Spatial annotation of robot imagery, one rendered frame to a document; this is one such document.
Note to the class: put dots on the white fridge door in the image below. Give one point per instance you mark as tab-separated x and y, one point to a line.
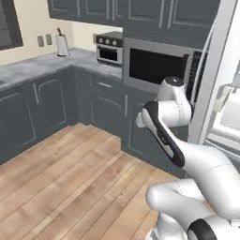
215	62

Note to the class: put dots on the grey wall outlet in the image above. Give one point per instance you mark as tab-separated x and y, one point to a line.
49	39
40	41

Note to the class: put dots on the silver toaster oven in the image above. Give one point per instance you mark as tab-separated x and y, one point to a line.
108	50

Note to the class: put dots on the dark grey wall cupboards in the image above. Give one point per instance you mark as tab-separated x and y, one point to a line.
125	12

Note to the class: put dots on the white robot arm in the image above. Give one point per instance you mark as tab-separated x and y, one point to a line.
200	165

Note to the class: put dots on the dark framed window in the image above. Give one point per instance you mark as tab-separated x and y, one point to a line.
7	23

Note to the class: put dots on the dark grey tall oven cupboard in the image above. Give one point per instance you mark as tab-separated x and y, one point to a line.
137	134

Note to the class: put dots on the white fridge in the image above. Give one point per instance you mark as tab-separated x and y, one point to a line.
229	125

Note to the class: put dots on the white paper towel roll holder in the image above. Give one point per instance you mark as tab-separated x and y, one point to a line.
62	45

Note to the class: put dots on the dark grey base cupboards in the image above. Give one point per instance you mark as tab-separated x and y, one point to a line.
53	103

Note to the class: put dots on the silver built-in microwave oven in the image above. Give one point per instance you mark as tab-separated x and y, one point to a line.
153	65

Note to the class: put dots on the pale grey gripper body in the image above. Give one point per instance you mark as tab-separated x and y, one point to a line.
223	97

